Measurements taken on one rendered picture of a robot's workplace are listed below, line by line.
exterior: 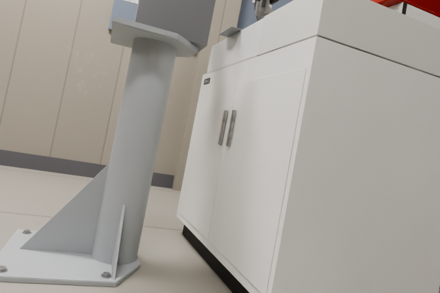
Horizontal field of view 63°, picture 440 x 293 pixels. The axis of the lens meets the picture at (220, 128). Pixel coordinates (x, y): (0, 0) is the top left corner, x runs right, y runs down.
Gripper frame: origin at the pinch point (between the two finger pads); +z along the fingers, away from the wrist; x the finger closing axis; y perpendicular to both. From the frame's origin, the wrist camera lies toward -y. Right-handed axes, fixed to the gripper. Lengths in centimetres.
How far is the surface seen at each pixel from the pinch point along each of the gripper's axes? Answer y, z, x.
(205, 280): -7, 101, -12
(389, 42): 21, 15, -50
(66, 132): -66, 67, 192
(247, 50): -4.1, 15.8, -5.3
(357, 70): 11, 26, -50
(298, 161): -3, 54, -50
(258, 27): -4.1, 8.2, -11.7
